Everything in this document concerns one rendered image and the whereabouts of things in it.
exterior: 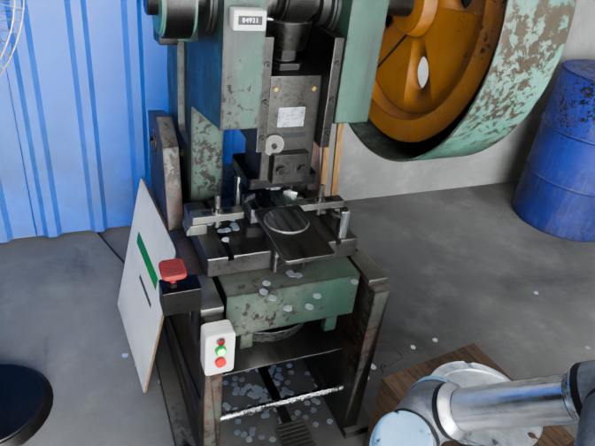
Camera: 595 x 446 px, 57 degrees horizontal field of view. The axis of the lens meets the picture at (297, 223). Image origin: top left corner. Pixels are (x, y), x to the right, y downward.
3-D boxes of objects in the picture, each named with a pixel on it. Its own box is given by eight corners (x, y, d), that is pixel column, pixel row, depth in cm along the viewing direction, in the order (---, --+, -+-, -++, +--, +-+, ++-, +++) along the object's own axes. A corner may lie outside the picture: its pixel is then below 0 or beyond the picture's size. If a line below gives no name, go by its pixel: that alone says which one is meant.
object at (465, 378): (463, 357, 168) (463, 354, 168) (556, 411, 152) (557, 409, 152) (415, 404, 148) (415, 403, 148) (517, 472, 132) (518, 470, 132)
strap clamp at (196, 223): (244, 228, 157) (246, 197, 151) (186, 236, 151) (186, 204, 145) (238, 218, 161) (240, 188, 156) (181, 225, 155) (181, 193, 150)
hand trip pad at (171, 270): (188, 298, 132) (188, 273, 128) (163, 302, 130) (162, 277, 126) (181, 280, 137) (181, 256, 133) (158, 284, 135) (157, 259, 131)
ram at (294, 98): (316, 183, 145) (331, 74, 130) (263, 188, 140) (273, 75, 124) (292, 155, 159) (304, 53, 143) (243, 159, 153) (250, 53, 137)
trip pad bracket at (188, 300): (202, 342, 142) (203, 284, 132) (165, 350, 139) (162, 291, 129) (197, 327, 147) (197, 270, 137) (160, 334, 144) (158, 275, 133)
